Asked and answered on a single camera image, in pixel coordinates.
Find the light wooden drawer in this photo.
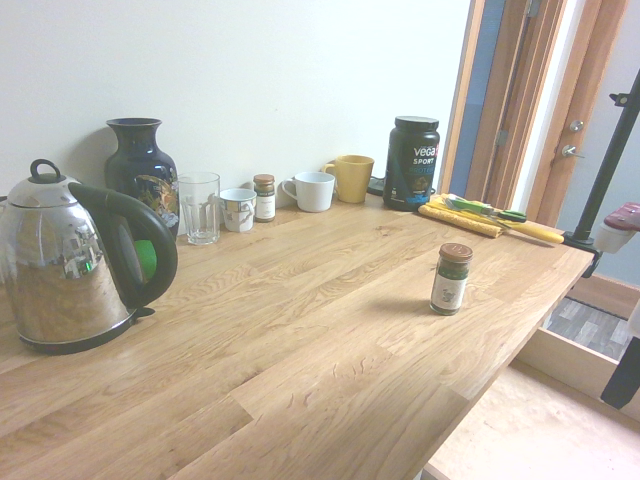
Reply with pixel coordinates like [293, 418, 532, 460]
[423, 324, 640, 480]

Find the green herb seasoning jar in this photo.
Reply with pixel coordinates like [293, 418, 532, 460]
[429, 242, 474, 317]

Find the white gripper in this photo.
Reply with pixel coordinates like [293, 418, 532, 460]
[599, 292, 640, 411]

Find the clear drinking glass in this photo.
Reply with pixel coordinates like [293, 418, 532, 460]
[177, 171, 222, 246]

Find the stainless steel electric kettle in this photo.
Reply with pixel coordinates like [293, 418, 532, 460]
[0, 158, 179, 356]

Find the white ceramic mug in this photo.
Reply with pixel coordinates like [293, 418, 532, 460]
[280, 171, 336, 213]

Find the yellow ceramic mug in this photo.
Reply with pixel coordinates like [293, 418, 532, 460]
[321, 154, 376, 204]

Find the white maroon wrist camera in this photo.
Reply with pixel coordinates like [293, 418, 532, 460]
[595, 202, 640, 254]

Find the yellow folded cloth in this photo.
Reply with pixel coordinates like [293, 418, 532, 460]
[417, 193, 506, 239]

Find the yellow handled knife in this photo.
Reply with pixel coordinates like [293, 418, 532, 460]
[499, 219, 565, 246]

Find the green handled fork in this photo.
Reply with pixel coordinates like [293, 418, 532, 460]
[443, 196, 496, 216]

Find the brown spice jar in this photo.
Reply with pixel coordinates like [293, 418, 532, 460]
[252, 173, 277, 223]

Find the small patterned white cup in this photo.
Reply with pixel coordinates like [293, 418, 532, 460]
[218, 187, 258, 233]

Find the black camera stand with clamp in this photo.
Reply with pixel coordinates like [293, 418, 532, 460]
[562, 69, 640, 279]

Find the black protein powder tub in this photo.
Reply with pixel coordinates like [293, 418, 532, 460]
[382, 115, 441, 212]

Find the green round object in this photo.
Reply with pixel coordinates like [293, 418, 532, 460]
[133, 239, 158, 281]

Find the dark blue painted vase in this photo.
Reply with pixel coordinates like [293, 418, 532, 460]
[103, 117, 180, 239]

